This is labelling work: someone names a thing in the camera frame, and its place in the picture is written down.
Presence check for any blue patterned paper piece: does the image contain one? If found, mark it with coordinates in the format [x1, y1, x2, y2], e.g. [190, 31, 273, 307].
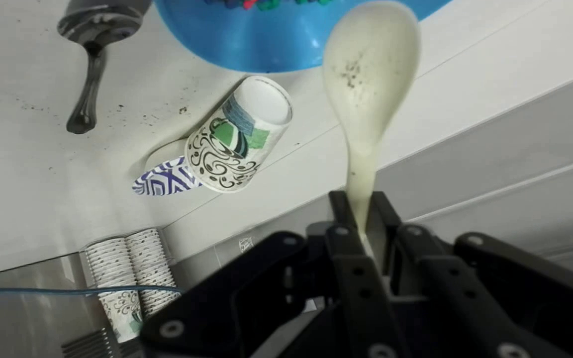
[132, 156, 200, 200]

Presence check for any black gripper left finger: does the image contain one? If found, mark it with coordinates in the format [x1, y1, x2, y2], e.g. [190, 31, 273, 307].
[140, 190, 397, 358]

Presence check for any coloured aquarium gravel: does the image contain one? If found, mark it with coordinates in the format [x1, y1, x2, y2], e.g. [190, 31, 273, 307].
[204, 0, 335, 15]

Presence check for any white plastic spoon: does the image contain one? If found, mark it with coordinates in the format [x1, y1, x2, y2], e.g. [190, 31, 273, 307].
[321, 0, 425, 265]

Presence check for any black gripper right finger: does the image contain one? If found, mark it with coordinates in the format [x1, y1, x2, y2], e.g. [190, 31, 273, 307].
[367, 190, 573, 358]

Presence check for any blue plastic bowl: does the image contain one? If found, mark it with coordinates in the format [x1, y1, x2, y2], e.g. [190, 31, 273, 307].
[154, 0, 454, 76]

